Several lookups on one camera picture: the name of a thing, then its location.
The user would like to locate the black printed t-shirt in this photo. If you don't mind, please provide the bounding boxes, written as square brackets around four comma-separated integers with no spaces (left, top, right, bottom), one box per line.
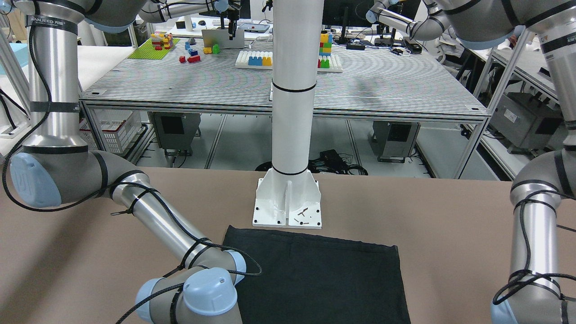
[224,226,411,324]

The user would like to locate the green lego baseplate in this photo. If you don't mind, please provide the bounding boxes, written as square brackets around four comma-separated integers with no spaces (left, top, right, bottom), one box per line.
[127,38,180,60]

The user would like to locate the white block tray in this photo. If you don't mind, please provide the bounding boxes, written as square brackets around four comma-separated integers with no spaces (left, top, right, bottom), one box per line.
[235,50,273,70]

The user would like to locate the grey control box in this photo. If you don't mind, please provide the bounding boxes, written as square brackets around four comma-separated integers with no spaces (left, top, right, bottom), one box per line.
[148,112,200,157]

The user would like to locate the striped neighbouring work table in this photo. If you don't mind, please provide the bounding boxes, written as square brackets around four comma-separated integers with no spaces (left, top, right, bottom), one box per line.
[79,36,491,180]

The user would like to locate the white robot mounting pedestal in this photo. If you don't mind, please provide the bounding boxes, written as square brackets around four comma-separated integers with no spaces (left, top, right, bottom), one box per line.
[252,0,324,229]

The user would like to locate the white plastic basket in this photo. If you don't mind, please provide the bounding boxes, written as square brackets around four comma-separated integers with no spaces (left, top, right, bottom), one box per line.
[95,109,142,155]

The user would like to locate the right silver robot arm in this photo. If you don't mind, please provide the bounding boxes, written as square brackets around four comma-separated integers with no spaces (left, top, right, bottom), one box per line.
[2,0,250,324]

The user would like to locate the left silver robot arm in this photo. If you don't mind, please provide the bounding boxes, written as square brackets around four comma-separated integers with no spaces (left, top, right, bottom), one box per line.
[438,0,576,324]

